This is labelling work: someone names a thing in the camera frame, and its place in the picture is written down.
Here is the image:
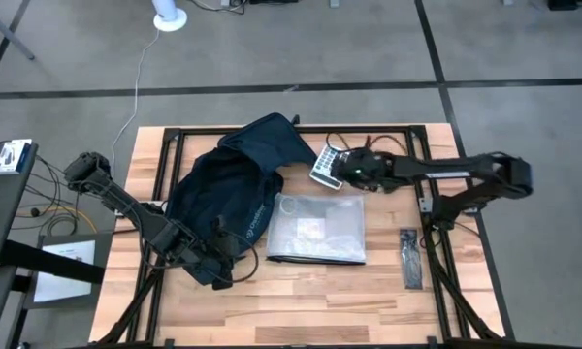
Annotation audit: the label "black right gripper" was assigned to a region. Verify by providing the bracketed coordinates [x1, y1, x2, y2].
[337, 147, 395, 193]

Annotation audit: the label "dark grey side desk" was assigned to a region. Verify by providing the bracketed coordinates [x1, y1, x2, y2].
[0, 139, 40, 272]

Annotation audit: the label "black tangled power cables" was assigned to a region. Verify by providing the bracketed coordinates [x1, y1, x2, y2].
[188, 0, 247, 15]

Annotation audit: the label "yellow floor cable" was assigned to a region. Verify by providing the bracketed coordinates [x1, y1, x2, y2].
[15, 205, 98, 235]

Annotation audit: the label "white pedestal tower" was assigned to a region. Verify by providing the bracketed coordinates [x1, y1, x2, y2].
[150, 0, 189, 33]

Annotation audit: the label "black aluminium table frame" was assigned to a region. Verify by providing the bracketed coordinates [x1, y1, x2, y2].
[94, 124, 515, 349]

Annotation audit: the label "small white blue box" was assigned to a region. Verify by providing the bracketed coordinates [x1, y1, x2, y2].
[0, 138, 33, 176]

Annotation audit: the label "grey calculator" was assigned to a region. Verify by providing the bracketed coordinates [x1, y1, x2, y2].
[308, 143, 346, 191]

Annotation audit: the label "black floor cable bundle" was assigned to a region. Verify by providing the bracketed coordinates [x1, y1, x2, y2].
[26, 153, 81, 214]

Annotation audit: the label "black support beam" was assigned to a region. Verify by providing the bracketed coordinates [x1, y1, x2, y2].
[0, 238, 107, 286]

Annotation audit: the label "grey metal leg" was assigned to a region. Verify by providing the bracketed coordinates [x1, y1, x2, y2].
[0, 0, 36, 62]

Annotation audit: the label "grey coiled floor cable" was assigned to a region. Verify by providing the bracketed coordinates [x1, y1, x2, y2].
[46, 214, 80, 238]

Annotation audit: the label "navy blue backpack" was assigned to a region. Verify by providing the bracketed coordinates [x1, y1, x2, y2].
[164, 111, 319, 287]

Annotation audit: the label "white floor cable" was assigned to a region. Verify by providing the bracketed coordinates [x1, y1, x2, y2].
[110, 27, 162, 165]

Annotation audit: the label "clear mesh zip pouch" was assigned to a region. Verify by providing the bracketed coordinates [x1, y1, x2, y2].
[265, 192, 369, 266]

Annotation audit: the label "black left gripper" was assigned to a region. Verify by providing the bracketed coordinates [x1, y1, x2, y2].
[189, 216, 234, 291]

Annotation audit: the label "grey monitor with white screen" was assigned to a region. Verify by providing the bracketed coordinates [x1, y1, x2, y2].
[22, 231, 113, 310]

